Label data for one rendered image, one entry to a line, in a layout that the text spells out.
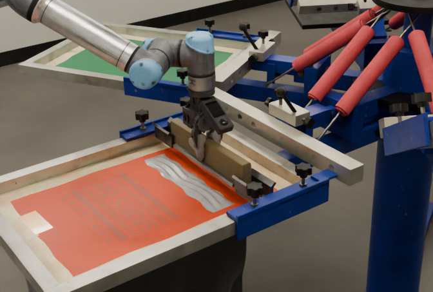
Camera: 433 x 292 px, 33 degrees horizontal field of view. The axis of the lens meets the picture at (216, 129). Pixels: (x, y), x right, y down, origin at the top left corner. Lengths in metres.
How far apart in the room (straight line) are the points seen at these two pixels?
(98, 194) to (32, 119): 2.89
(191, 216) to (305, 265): 1.49
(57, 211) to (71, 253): 0.20
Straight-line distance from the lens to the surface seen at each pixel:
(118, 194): 1.99
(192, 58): 1.89
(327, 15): 3.45
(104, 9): 6.11
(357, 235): 3.51
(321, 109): 2.24
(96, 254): 1.76
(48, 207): 1.97
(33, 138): 4.59
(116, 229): 1.84
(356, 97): 2.22
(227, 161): 1.92
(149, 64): 1.78
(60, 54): 3.05
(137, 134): 2.20
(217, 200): 1.92
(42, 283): 1.64
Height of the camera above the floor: 1.96
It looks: 26 degrees down
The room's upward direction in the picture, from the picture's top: 2 degrees counter-clockwise
